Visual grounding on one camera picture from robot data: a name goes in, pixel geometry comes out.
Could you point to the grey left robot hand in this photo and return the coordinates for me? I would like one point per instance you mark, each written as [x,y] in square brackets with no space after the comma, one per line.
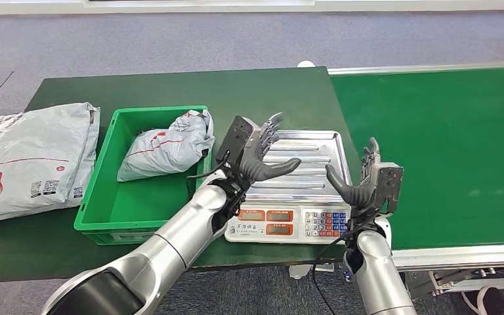
[260,167]

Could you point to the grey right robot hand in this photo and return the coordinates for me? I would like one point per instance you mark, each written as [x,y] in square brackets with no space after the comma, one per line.
[358,195]

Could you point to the grey parcel bag red print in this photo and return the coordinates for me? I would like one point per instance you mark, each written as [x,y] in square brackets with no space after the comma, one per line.
[169,148]

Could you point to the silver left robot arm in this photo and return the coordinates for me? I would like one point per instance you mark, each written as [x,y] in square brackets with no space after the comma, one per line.
[178,243]

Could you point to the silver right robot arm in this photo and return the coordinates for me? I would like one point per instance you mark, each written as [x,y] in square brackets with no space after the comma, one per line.
[378,274]

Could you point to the green conveyor belt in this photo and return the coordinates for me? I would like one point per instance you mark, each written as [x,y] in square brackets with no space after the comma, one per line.
[460,130]

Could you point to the large flat grey parcel bag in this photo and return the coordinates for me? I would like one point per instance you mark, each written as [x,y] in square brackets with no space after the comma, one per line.
[30,161]

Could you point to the steel weighing tray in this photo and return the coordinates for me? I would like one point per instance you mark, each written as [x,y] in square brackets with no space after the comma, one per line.
[313,143]

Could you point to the white electronic scale body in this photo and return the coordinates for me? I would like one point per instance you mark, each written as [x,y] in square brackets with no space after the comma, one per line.
[286,237]

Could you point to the white round cap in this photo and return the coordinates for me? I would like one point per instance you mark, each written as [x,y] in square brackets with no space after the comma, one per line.
[306,64]

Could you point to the green plastic crate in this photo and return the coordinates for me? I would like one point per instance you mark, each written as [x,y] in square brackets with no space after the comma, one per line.
[143,204]

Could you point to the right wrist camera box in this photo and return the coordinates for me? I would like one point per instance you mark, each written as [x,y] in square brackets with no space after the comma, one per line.
[389,187]

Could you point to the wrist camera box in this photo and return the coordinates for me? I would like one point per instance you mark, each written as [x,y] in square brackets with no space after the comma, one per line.
[389,187]
[234,139]

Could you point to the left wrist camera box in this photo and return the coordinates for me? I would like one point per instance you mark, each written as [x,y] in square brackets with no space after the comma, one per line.
[234,139]

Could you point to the grey table foot bracket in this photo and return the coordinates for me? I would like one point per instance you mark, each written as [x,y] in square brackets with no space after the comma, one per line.
[300,271]

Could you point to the aluminium conveyor frame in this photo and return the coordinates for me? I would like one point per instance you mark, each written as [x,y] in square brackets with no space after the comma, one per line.
[473,256]

